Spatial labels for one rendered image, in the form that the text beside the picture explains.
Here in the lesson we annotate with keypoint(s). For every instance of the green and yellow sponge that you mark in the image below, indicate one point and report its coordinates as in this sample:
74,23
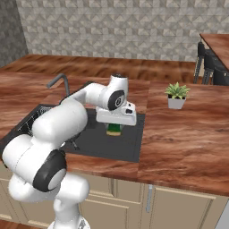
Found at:
114,129

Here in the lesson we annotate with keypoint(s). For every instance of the grey sink tap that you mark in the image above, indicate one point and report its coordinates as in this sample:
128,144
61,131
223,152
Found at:
63,79

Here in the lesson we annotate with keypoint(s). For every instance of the grey appliance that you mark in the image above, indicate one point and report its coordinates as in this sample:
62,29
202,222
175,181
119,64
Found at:
223,217

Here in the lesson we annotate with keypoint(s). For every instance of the beige cupboard door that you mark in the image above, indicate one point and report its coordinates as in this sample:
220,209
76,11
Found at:
110,213
182,210
18,208

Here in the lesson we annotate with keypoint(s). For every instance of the green plant in white pot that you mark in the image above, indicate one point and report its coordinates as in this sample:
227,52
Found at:
176,94

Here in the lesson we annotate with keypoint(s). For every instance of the dark bar stool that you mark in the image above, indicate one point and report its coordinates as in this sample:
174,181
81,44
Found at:
203,61
221,74

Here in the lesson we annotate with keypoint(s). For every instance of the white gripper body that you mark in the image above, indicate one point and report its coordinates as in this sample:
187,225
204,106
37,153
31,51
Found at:
116,118

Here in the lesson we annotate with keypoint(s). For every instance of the beige false drawer front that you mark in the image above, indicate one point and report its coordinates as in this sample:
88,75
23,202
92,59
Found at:
103,184

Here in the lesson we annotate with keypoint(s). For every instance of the dark sink basin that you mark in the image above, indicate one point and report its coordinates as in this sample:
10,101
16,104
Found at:
119,143

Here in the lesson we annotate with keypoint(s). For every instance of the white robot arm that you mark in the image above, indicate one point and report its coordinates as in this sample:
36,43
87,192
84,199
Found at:
56,122

